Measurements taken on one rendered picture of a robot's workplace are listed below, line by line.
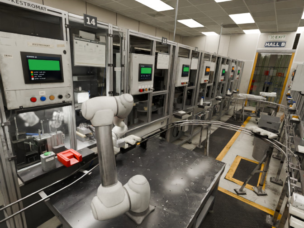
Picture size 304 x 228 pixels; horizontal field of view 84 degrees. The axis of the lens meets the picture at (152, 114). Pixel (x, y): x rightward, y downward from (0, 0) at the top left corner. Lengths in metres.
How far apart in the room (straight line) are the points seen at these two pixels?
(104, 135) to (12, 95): 0.65
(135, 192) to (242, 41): 8.81
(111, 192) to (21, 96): 0.85
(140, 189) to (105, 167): 0.27
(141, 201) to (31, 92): 1.05
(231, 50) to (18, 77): 8.90
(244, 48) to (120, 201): 8.83
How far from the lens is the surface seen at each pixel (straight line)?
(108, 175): 1.12
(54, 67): 1.43
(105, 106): 1.03
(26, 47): 1.40
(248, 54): 9.31
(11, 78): 1.38
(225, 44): 9.57
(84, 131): 1.84
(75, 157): 1.55
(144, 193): 1.22
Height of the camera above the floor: 1.71
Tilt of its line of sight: 16 degrees down
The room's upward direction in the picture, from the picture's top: 4 degrees clockwise
